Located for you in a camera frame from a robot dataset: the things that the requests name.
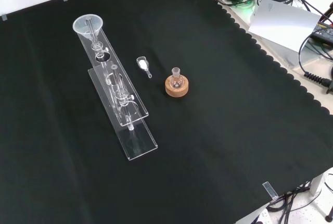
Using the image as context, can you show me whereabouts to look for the clear tape strip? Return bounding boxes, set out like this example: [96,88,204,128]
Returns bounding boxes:
[262,181,278,200]

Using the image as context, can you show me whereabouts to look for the black power adapter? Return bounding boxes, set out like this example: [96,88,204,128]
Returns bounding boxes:
[310,22,333,48]

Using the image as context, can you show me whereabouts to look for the translucent plastic funnel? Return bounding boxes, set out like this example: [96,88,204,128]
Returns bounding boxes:
[72,13,104,52]

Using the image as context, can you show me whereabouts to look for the cork ring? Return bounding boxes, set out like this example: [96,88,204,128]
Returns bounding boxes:
[165,74,189,99]

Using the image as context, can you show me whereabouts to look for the black cable bundle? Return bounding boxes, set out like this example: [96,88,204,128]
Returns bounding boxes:
[267,181,325,224]

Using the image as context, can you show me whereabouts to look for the black bench cloth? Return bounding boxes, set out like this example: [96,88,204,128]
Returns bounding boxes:
[0,0,333,224]

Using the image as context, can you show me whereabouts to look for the thin black cable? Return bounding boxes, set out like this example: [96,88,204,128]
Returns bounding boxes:
[293,0,333,27]

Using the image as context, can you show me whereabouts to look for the white table leg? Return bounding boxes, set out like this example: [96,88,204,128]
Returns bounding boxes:
[310,173,324,196]

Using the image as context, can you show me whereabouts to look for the small round-bottom glass flask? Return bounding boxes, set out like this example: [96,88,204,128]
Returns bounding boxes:
[171,67,183,89]

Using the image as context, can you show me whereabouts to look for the thick black ribbed cable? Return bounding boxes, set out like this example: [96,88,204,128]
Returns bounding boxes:
[298,32,333,95]

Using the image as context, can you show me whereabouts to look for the small glass weighing funnel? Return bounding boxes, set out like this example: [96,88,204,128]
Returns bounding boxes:
[136,56,153,79]

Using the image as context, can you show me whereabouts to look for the clear acrylic funnel stand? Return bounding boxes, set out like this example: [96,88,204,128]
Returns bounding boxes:
[75,23,159,161]

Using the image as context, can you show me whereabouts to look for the pale board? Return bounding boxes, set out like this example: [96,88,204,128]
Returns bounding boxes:
[248,0,322,53]

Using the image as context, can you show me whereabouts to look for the white power strip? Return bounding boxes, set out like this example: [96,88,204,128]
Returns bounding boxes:
[251,209,273,224]

